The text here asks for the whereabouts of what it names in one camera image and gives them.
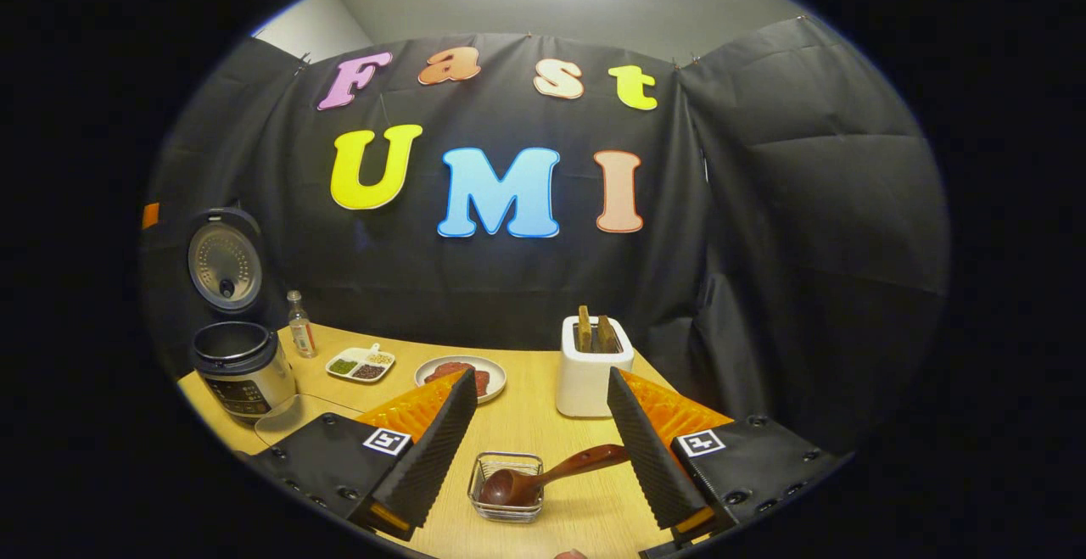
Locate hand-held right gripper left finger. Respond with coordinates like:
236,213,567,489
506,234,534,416
244,368,479,543

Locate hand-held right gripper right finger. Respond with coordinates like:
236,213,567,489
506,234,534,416
607,366,849,547

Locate brown wooden spoon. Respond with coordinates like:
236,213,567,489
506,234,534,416
479,444,630,507

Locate white chopstick holder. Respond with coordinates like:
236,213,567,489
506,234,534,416
556,315,635,418

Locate dark grey rice cooker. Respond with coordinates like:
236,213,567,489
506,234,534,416
185,207,299,424

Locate small square glass bowl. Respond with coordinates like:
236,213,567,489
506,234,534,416
467,452,545,524

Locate round white plate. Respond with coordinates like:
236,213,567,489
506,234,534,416
414,355,507,405

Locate white divided seasoning dish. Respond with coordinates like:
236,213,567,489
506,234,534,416
326,344,396,383

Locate small clear glass bottle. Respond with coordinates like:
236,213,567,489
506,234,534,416
287,290,317,360

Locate black backdrop cloth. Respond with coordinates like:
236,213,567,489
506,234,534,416
140,16,951,454

